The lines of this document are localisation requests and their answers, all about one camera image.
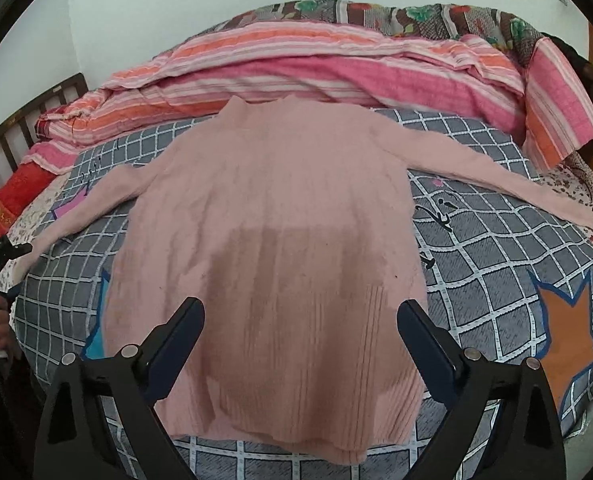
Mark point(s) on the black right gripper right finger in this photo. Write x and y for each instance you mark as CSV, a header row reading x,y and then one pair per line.
x,y
525,441

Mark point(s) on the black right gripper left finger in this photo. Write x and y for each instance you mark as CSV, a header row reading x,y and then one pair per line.
x,y
74,441

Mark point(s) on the pink knit sweater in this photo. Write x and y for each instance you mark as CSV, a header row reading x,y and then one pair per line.
x,y
291,222

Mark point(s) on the red pillow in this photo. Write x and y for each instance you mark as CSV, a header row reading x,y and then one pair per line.
x,y
20,190

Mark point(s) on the dark wooden headboard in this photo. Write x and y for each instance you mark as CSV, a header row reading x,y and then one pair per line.
x,y
17,134

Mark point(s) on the grey checked bed sheet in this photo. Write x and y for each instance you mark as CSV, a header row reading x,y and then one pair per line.
x,y
496,268

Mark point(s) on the pink striped quilt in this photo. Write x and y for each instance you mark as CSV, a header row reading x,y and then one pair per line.
x,y
542,106

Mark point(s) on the floral patchwork blanket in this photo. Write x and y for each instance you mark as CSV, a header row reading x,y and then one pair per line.
x,y
504,31

